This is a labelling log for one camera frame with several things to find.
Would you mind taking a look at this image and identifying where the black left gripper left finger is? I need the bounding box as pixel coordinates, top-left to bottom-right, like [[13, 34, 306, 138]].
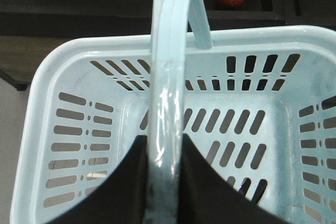
[[49, 135, 148, 223]]

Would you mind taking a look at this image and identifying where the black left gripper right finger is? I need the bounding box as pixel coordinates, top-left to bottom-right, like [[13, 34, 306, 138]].
[[178, 134, 285, 223]]

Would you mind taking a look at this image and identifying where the light blue plastic basket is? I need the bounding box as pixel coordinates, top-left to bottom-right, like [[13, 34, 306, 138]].
[[10, 0, 335, 223]]

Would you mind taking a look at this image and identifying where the black wooden produce stand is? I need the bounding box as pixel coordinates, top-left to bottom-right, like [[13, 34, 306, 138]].
[[1, 0, 335, 91]]

